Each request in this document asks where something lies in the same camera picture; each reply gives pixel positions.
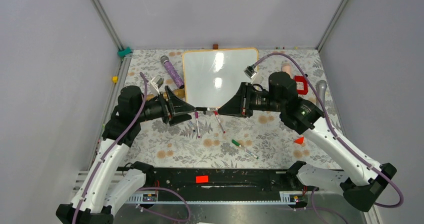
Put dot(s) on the teal corner clip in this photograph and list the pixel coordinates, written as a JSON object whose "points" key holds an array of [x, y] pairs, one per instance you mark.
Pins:
{"points": [[124, 52]]}

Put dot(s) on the red box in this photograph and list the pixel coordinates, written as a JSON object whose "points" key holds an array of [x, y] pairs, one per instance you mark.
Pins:
{"points": [[302, 86]]}

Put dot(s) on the green capped white marker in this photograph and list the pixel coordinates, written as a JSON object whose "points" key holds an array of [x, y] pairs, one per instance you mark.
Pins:
{"points": [[241, 146]]}

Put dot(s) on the magenta capped white marker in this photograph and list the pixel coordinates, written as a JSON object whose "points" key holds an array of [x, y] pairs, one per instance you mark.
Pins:
{"points": [[196, 114]]}

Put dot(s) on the yellow small cube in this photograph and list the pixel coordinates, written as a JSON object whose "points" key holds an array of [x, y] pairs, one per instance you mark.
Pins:
{"points": [[115, 79]]}

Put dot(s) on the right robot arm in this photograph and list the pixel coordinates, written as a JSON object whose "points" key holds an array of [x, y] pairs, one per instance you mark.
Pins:
{"points": [[360, 180]]}

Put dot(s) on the pink beige microphone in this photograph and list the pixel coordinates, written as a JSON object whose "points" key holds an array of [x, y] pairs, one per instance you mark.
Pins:
{"points": [[287, 68]]}

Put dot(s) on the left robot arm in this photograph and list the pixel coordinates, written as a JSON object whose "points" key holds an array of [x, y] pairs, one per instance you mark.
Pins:
{"points": [[95, 202]]}

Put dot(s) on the floral table mat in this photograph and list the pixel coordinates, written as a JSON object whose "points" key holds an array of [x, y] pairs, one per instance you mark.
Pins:
{"points": [[263, 134]]}

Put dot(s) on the yellow framed whiteboard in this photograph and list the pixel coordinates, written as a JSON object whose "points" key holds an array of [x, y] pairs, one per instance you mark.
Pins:
{"points": [[212, 77]]}

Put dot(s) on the purple glitter microphone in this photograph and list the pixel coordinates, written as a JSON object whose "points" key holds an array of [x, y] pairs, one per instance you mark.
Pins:
{"points": [[165, 61]]}

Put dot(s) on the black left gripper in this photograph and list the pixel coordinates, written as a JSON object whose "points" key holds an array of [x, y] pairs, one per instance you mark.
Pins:
{"points": [[179, 106]]}

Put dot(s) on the red capped white marker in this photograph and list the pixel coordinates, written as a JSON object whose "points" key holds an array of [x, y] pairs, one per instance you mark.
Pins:
{"points": [[219, 122]]}

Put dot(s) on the red triangular block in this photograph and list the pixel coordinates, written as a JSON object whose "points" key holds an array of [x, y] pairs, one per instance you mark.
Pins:
{"points": [[299, 141]]}

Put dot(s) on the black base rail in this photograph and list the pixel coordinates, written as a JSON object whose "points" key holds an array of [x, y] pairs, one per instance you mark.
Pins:
{"points": [[218, 184]]}

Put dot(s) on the red tape label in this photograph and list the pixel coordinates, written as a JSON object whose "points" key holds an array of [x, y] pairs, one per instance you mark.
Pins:
{"points": [[201, 179]]}

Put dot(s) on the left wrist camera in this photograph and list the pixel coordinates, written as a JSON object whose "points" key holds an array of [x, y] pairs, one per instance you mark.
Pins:
{"points": [[155, 85]]}

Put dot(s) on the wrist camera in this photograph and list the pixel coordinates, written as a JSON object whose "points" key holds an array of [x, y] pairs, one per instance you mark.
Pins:
{"points": [[251, 73], [155, 85]]}

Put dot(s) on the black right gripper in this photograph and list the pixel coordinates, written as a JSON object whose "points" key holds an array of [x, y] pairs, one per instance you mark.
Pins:
{"points": [[240, 105]]}

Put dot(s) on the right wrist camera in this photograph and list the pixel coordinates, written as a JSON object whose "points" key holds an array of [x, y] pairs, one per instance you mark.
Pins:
{"points": [[251, 73]]}

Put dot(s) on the silver microphone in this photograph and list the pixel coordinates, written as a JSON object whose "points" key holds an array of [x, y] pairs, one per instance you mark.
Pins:
{"points": [[321, 88]]}

